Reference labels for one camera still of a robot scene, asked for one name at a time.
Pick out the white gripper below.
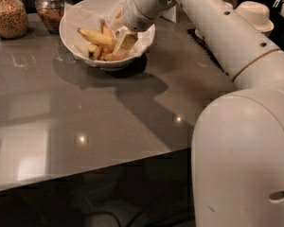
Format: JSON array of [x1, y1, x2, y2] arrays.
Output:
[[109, 0, 175, 56]]

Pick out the long yellow banana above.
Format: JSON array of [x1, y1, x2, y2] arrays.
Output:
[[78, 27, 117, 49]]

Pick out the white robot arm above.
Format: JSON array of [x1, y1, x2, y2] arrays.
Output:
[[121, 0, 284, 227]]

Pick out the orange banana piece upper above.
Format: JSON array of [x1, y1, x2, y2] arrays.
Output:
[[100, 20, 115, 38]]

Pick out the orange banana piece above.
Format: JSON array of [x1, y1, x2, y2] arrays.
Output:
[[98, 47, 124, 61], [100, 20, 115, 38]]

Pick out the orange banana piece lower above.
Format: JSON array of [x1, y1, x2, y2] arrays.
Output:
[[98, 47, 124, 61]]

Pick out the white ceramic bowl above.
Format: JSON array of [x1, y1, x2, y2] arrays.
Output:
[[59, 0, 156, 72]]

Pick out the small banana piece left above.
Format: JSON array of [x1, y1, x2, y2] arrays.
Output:
[[87, 44, 101, 61]]

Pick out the white paper bowl liner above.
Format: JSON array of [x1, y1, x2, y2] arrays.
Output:
[[63, 0, 153, 61]]

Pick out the white sign stand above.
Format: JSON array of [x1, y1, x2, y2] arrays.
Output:
[[161, 6, 177, 24]]

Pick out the black rubber mat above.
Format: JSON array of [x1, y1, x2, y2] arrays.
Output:
[[186, 28, 224, 72]]

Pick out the glass jar of brown nuts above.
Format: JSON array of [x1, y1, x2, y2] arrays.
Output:
[[35, 0, 73, 34]]

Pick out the large glass jar of grains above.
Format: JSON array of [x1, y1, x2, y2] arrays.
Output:
[[0, 0, 28, 39]]

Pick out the left stack of paper bowls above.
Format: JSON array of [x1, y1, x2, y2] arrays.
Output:
[[195, 2, 233, 41]]

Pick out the black floor cable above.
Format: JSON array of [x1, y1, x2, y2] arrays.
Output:
[[88, 205, 193, 227]]

